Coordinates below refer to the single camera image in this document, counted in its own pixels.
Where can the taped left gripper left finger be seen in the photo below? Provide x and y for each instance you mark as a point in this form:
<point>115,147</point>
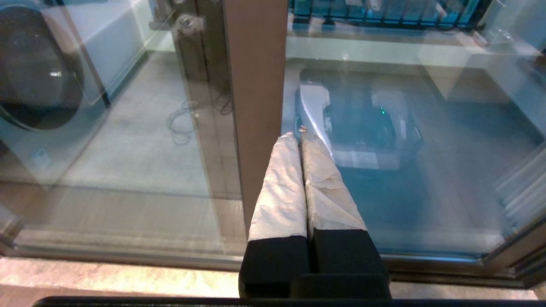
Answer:
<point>277,204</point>

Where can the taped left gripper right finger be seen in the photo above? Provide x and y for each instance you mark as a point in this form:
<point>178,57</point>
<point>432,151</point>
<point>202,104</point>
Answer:
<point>332,213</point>

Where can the brown framed sliding glass door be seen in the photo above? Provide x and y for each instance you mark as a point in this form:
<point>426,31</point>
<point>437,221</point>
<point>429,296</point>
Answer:
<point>448,179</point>

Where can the brown framed fixed glass panel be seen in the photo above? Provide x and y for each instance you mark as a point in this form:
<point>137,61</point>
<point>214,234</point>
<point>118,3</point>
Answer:
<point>256,106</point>

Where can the black balcony railing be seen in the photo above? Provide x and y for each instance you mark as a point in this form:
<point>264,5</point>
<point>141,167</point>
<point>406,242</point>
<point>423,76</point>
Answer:
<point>384,13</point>

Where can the dark brown door jamb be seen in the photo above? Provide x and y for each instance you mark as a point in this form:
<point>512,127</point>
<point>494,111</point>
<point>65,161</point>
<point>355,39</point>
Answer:
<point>537,266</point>

